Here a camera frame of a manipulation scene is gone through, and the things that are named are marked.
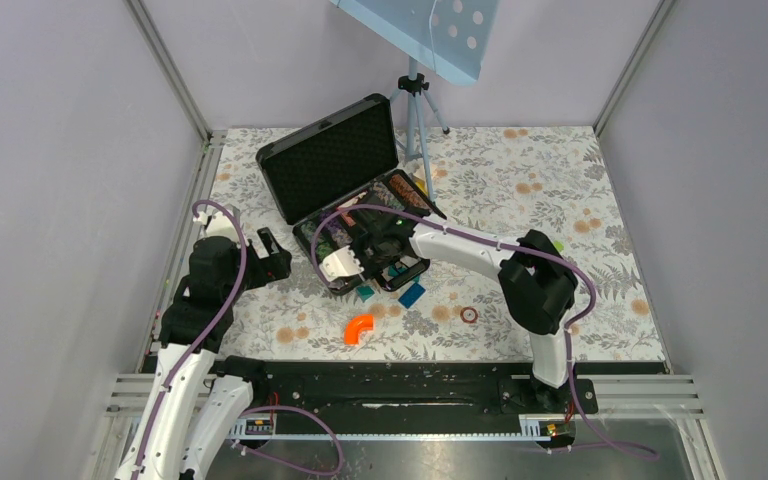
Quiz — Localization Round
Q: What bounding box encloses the orange curved toy block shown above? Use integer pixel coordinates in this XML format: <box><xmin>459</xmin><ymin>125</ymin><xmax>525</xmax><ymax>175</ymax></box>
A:
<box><xmin>343</xmin><ymin>314</ymin><xmax>375</xmax><ymax>346</ymax></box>

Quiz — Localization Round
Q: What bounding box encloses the black poker set case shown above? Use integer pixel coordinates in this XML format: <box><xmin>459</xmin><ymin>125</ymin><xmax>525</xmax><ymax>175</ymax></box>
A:
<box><xmin>256</xmin><ymin>93</ymin><xmax>439</xmax><ymax>295</ymax></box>

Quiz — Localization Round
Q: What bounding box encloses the red poker chip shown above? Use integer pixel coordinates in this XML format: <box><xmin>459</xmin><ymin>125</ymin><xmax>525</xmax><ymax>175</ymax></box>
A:
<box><xmin>459</xmin><ymin>307</ymin><xmax>479</xmax><ymax>324</ymax></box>

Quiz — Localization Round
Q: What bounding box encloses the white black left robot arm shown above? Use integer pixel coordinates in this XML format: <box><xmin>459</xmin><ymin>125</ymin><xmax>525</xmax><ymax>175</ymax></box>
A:
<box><xmin>114</xmin><ymin>228</ymin><xmax>292</xmax><ymax>479</ymax></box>

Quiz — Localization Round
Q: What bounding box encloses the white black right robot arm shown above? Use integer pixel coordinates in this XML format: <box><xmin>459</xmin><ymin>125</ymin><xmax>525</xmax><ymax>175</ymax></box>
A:
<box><xmin>343</xmin><ymin>205</ymin><xmax>597</xmax><ymax>415</ymax></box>

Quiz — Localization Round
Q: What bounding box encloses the red card deck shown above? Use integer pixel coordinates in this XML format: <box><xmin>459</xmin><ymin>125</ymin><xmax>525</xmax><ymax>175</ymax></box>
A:
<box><xmin>337</xmin><ymin>209</ymin><xmax>357</xmax><ymax>228</ymax></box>

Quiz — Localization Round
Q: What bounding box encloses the teal triangular toy block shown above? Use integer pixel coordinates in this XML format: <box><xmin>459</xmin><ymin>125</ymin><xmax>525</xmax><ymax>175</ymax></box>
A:
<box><xmin>355</xmin><ymin>285</ymin><xmax>375</xmax><ymax>302</ymax></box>

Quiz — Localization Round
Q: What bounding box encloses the orange blue chip row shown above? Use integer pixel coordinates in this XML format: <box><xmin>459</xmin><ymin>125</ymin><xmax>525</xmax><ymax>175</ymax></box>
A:
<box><xmin>387</xmin><ymin>173</ymin><xmax>431</xmax><ymax>211</ymax></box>

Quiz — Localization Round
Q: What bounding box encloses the blue toy brick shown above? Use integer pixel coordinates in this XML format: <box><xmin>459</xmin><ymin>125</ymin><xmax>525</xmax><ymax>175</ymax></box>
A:
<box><xmin>398</xmin><ymin>283</ymin><xmax>426</xmax><ymax>309</ymax></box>

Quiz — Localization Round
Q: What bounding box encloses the floral table mat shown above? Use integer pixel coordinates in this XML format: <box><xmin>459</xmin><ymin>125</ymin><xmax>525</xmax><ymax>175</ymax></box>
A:
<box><xmin>210</xmin><ymin>127</ymin><xmax>666</xmax><ymax>361</ymax></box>

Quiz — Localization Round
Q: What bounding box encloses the blue tripod stand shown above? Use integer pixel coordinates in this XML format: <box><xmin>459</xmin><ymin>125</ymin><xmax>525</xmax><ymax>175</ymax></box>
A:
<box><xmin>389</xmin><ymin>57</ymin><xmax>450</xmax><ymax>203</ymax></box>

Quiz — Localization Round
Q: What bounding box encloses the blue perforated board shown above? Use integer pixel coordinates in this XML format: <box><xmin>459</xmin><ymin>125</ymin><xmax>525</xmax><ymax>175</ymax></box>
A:
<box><xmin>333</xmin><ymin>0</ymin><xmax>499</xmax><ymax>86</ymax></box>

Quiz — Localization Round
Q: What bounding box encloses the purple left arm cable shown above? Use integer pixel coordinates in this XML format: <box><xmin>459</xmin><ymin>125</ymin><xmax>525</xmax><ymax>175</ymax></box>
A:
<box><xmin>132</xmin><ymin>199</ymin><xmax>348</xmax><ymax>480</ymax></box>

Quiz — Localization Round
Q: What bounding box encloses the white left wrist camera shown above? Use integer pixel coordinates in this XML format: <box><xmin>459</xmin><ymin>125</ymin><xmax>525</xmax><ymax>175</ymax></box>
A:
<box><xmin>193</xmin><ymin>207</ymin><xmax>241</xmax><ymax>245</ymax></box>

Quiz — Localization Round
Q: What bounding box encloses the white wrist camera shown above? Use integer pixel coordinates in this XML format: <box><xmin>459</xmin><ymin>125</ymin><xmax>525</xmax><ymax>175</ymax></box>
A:
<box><xmin>193</xmin><ymin>207</ymin><xmax>241</xmax><ymax>245</ymax></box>
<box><xmin>319</xmin><ymin>246</ymin><xmax>364</xmax><ymax>282</ymax></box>

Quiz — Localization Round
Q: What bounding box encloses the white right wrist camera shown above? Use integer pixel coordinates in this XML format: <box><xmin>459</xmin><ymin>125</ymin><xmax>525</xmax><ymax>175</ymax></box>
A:
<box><xmin>319</xmin><ymin>246</ymin><xmax>364</xmax><ymax>282</ymax></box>

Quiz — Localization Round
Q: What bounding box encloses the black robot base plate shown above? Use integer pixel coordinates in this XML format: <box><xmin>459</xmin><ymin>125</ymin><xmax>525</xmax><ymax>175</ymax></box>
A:
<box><xmin>211</xmin><ymin>356</ymin><xmax>599</xmax><ymax>437</ymax></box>

